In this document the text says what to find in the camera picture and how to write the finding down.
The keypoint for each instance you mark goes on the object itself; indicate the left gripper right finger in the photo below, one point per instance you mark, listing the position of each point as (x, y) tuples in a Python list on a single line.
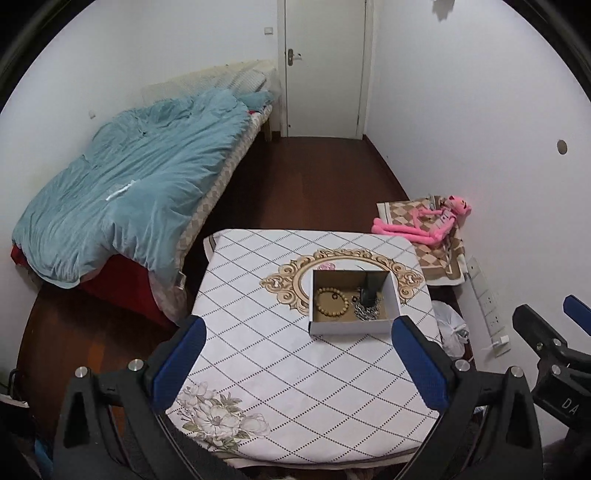
[(487, 426)]

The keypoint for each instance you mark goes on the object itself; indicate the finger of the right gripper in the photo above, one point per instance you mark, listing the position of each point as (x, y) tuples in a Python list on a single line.
[(535, 330), (578, 311)]

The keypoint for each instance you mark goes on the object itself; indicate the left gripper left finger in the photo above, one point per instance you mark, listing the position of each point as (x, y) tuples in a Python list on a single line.
[(111, 425)]

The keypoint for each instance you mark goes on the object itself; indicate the black fitness band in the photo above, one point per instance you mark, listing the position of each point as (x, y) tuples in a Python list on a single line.
[(371, 286)]

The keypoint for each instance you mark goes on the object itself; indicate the white charger plug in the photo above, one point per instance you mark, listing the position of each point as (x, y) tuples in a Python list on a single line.
[(500, 342)]

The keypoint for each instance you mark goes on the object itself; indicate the white power strip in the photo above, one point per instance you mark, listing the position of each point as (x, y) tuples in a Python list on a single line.
[(488, 306)]

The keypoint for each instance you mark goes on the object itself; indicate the white plastic bag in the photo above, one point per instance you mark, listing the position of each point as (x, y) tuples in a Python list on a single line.
[(453, 330)]

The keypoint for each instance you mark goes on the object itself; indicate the pink panther plush toy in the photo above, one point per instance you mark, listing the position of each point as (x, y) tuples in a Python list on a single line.
[(426, 221)]

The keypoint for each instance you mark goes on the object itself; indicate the white diamond pattern tablecloth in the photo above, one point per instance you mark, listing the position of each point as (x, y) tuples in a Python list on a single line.
[(263, 390)]

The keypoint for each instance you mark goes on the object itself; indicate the white cardboard box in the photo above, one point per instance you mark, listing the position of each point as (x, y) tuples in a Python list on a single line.
[(335, 309)]

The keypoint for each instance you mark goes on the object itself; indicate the bed with checkered mattress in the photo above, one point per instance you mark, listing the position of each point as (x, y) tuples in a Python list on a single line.
[(126, 284)]

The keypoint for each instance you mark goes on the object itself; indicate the teal blue duvet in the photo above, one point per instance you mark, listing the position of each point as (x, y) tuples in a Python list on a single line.
[(135, 188)]

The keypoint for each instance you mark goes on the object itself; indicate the white door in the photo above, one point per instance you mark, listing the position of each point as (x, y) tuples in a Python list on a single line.
[(325, 59)]

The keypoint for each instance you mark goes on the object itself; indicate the white pillow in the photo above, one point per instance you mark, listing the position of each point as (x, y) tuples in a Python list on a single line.
[(241, 78)]

